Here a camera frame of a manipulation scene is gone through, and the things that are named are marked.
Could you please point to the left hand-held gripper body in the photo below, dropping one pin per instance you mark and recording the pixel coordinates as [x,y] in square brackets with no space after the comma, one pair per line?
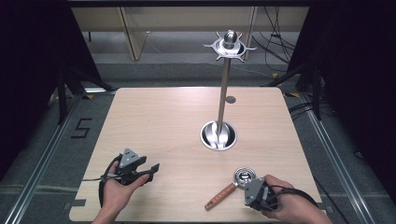
[128,161]

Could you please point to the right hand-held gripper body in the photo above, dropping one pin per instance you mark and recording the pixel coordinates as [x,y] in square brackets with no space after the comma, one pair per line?
[256,193]

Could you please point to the person's left hand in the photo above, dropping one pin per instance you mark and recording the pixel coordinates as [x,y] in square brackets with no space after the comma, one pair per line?
[120,194]

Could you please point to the person's right hand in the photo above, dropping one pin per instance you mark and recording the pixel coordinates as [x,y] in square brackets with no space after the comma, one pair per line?
[289,203]

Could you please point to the black metal stand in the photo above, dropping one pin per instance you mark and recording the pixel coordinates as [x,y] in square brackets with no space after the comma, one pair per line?
[63,93]
[311,84]

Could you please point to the grey round table grommet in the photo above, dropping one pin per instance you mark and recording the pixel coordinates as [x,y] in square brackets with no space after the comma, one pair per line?
[230,100]

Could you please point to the metal utensil stand with hooks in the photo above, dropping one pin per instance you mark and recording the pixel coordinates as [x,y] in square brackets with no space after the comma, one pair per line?
[221,102]

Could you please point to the black curtain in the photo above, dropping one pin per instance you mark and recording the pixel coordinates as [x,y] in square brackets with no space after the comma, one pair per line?
[34,62]
[358,77]

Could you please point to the metal floor rail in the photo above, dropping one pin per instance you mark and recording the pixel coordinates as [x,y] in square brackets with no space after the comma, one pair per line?
[40,161]
[336,155]

